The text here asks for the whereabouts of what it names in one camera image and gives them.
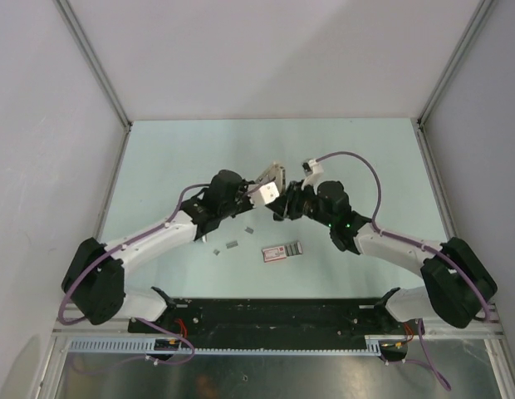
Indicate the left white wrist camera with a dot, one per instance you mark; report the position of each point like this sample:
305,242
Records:
268,186

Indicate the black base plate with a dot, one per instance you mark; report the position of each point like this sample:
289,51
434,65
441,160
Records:
283,325

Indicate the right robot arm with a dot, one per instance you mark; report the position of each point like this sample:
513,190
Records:
456,286

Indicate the red staple box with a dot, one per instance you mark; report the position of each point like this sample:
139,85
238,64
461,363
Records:
282,251

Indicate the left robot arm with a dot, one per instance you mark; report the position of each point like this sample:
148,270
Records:
96,286

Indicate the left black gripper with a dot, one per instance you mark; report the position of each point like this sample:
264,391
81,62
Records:
243,189

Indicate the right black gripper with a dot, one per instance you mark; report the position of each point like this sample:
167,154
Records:
287,204

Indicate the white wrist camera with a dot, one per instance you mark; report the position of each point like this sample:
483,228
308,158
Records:
268,186
313,171

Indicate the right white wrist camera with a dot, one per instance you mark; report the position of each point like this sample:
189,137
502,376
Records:
313,171

